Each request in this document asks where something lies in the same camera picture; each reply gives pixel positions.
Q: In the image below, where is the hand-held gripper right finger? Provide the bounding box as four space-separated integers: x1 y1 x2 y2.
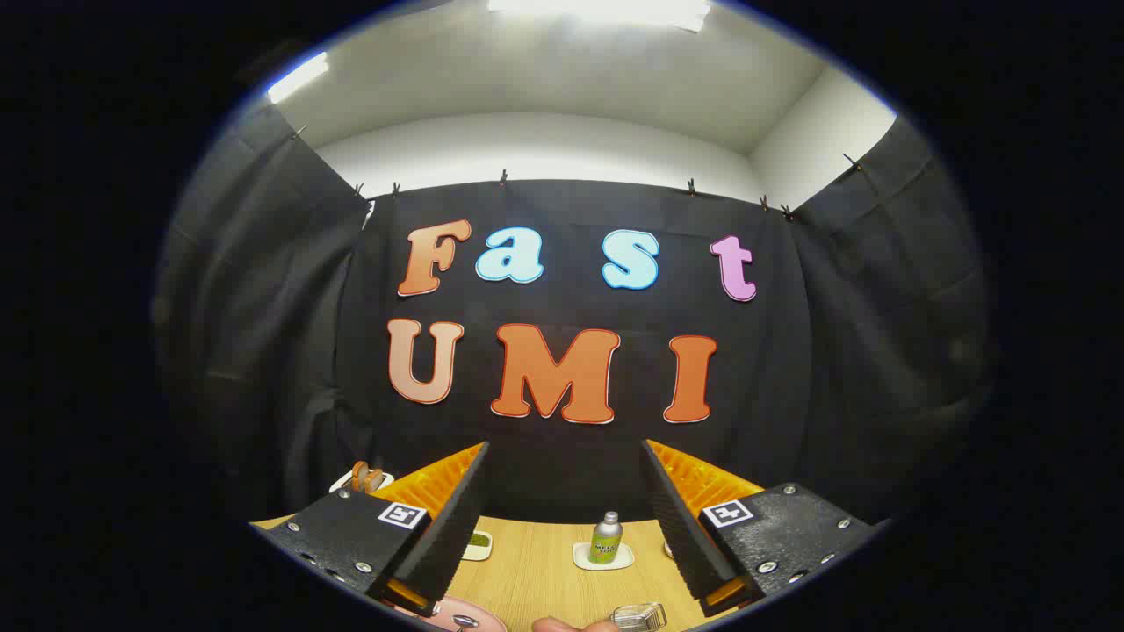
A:
641 439 879 618

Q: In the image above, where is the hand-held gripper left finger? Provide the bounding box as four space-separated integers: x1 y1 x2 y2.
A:
263 442 490 618

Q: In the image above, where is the green drink bottle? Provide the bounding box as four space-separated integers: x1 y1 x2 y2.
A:
589 512 624 564

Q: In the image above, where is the white square coaster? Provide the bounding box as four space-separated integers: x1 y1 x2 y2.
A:
573 542 635 571

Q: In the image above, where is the pink round plate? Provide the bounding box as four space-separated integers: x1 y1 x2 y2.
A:
395 597 508 632

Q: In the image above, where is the cream toaster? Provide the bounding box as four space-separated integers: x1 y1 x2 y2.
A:
329 470 396 494

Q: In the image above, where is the row of black clips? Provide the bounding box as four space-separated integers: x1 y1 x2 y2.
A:
294 123 866 220

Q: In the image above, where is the narrow ceiling light panel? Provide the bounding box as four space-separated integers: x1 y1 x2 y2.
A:
266 51 330 104

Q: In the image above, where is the wide ceiling light panel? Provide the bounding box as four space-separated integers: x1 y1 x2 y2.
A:
487 0 712 33

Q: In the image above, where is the metal wire basket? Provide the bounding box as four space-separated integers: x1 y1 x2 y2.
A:
610 602 668 632

